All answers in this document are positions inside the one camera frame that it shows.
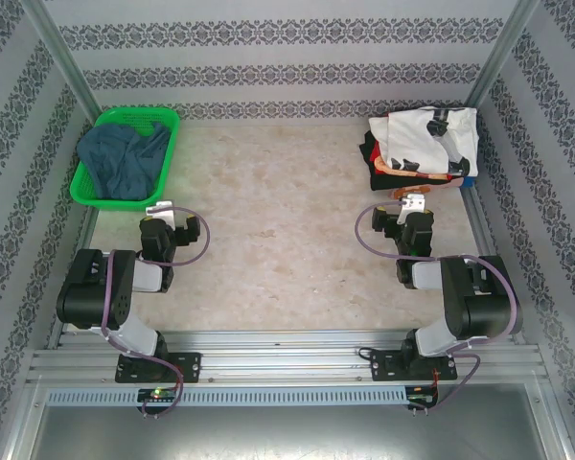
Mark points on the red t-shirt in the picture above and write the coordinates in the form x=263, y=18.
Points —
x=374, y=155

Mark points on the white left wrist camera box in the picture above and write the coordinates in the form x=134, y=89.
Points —
x=160, y=213

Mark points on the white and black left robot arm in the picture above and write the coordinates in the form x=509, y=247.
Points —
x=96, y=292

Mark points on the green plastic mesh basket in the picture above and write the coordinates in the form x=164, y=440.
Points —
x=124, y=117

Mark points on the royal blue t-shirt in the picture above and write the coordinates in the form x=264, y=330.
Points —
x=468, y=182

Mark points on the white t-shirt with black print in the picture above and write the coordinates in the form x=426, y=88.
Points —
x=412, y=139

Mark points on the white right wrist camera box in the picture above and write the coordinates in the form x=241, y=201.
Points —
x=412, y=207

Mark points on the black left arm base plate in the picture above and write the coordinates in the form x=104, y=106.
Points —
x=187, y=364

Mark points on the slate blue t-shirt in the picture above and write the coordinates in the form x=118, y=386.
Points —
x=120, y=163

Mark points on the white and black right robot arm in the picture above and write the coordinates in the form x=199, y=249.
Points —
x=484, y=306

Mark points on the aluminium corner post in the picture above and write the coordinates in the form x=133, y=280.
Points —
x=503, y=48
x=57, y=52

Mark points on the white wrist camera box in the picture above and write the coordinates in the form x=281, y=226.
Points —
x=160, y=213
x=412, y=207

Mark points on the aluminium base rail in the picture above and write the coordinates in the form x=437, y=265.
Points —
x=278, y=359

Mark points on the grey metal panel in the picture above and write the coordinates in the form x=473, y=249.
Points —
x=287, y=431

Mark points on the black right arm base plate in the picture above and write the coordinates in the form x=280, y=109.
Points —
x=383, y=366

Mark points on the orange printed t-shirt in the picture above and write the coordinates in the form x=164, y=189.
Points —
x=436, y=178

